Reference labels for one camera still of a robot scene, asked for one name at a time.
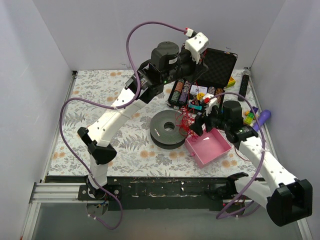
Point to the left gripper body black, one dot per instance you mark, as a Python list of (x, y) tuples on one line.
[(198, 67)]

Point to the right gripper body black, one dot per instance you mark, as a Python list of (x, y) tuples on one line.
[(207, 120)]

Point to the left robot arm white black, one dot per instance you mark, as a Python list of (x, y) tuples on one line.
[(168, 63)]

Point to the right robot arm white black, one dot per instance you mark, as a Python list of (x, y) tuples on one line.
[(285, 197)]

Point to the teal object in case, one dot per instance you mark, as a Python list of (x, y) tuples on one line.
[(195, 107)]

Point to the pink open box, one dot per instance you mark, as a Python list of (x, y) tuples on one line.
[(207, 148)]

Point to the black poker chip case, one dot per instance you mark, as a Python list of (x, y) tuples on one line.
[(220, 67)]

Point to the black filament spool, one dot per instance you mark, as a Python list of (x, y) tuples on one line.
[(165, 130)]

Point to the colourful toy block stack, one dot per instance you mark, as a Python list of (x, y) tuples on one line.
[(250, 116)]

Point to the yellow green toy block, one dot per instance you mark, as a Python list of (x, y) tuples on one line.
[(231, 82)]

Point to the floral table mat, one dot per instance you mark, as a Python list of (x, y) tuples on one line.
[(137, 155)]

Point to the black remote control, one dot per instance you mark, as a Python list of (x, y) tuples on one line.
[(244, 83)]

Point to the purple cylindrical toy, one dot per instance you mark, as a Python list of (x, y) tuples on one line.
[(263, 117)]

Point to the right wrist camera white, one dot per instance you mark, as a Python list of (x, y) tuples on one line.
[(208, 102)]

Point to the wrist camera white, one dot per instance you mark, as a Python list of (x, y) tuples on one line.
[(196, 46), (208, 102)]

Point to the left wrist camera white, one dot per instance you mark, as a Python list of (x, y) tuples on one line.
[(196, 46)]

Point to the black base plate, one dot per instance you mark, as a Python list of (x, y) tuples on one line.
[(161, 193)]

